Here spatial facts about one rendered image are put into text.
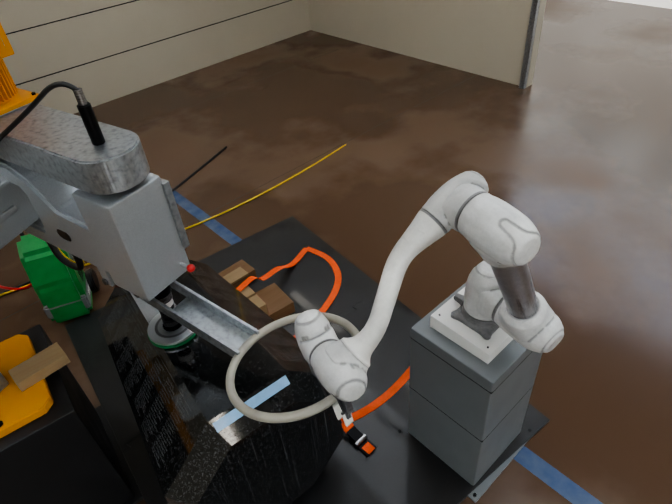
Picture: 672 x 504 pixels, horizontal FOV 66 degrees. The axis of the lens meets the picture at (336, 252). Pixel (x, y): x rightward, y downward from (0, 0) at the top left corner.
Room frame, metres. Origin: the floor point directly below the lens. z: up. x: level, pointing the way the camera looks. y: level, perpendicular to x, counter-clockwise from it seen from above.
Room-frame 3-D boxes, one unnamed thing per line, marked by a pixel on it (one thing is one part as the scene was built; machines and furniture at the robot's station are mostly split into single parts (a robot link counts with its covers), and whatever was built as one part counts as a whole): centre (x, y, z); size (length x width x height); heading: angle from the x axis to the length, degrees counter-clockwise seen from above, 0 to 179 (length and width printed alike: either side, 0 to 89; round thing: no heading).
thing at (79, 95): (1.52, 0.71, 1.78); 0.04 x 0.04 x 0.17
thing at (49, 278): (2.64, 1.84, 0.43); 0.35 x 0.35 x 0.87; 18
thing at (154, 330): (1.52, 0.71, 0.85); 0.21 x 0.21 x 0.01
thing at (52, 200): (1.76, 1.02, 1.31); 0.74 x 0.23 x 0.49; 54
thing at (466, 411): (1.39, -0.55, 0.40); 0.50 x 0.50 x 0.80; 39
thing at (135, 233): (1.56, 0.77, 1.32); 0.36 x 0.22 x 0.45; 54
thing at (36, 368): (1.40, 1.25, 0.81); 0.20 x 0.10 x 0.05; 131
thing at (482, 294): (1.38, -0.56, 1.03); 0.18 x 0.16 x 0.22; 29
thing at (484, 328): (1.41, -0.54, 0.89); 0.22 x 0.18 x 0.06; 40
